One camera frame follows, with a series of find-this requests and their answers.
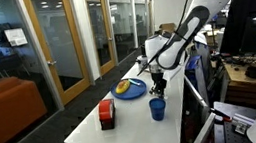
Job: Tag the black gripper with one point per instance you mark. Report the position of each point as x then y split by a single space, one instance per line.
158 80

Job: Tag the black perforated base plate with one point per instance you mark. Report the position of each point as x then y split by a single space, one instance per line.
234 134

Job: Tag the white metal bracket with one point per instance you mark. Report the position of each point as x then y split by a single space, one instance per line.
242 123

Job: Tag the small black desk object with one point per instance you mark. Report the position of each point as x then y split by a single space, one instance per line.
254 72

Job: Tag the red black hand tool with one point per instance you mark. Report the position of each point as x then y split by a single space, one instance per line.
221 114

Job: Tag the black red tape dispenser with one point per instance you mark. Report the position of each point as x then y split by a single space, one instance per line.
107 114

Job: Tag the orange sofa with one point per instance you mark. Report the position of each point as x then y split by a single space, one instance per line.
2 112

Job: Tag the blue plastic cup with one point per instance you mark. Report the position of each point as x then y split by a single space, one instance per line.
158 109

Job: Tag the yellow toy food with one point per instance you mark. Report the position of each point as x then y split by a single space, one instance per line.
122 86

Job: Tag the brown cardboard box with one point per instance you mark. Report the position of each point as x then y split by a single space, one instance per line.
167 28

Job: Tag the wooden desk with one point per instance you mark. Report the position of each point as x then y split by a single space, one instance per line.
247 81

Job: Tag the blue round plate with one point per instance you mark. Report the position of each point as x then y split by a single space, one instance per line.
134 91

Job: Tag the white wall sign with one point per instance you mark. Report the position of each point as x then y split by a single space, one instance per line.
16 37

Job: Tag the white teal plastic utensil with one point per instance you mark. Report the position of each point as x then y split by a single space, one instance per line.
135 82

